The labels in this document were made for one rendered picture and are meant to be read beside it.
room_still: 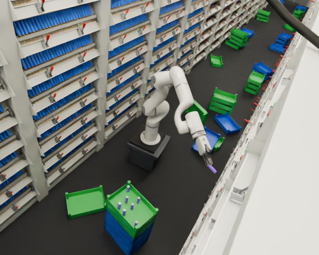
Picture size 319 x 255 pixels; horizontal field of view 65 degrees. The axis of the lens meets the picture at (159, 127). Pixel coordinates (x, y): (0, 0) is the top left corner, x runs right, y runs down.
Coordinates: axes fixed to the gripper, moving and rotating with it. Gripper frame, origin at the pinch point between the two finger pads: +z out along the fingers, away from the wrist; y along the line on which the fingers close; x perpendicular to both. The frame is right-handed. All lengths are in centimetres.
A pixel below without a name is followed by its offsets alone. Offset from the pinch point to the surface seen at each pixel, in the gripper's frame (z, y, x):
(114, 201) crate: 3, 43, 58
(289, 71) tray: -25, -46, -37
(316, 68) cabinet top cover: -3, -90, -3
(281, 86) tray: -15, -53, -22
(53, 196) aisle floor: -19, 86, 107
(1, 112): -56, -5, 105
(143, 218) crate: 19, 39, 42
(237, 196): 21, -82, 27
